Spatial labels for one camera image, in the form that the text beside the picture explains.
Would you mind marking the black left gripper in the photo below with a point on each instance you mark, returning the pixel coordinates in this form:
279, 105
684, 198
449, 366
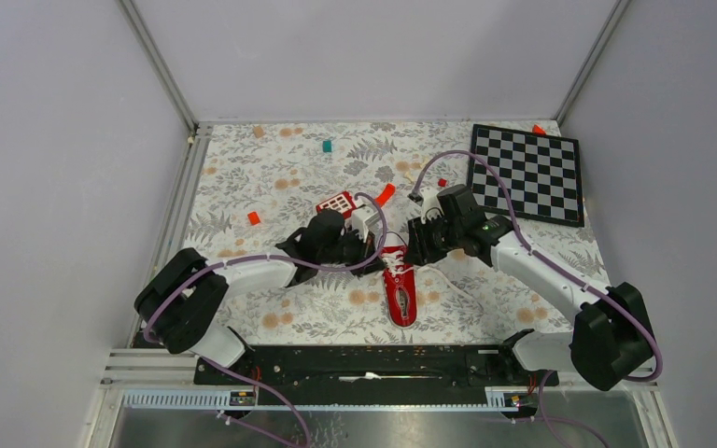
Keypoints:
366, 246

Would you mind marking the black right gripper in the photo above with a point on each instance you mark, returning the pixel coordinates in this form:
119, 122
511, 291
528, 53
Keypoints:
418, 246

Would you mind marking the red canvas sneaker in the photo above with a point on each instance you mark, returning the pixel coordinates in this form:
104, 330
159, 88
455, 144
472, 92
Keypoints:
399, 281

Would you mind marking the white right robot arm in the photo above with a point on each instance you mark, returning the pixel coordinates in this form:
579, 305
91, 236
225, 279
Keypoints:
611, 334

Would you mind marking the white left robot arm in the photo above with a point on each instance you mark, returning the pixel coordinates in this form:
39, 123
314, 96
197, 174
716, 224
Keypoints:
180, 303

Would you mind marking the red white window brick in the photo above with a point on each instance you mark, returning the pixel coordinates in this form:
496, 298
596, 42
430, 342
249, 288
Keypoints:
342, 203

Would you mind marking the small orange cube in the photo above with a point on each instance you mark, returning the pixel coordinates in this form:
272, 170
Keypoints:
254, 218

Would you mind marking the orange red curved block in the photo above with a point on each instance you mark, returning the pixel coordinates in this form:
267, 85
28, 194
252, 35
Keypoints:
386, 194

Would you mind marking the floral patterned table mat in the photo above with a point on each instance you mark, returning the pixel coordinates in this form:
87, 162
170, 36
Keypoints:
281, 172

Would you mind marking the black grey chessboard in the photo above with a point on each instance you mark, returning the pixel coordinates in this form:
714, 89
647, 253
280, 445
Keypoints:
542, 173

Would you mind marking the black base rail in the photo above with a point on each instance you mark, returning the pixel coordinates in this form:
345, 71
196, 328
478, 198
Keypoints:
390, 375

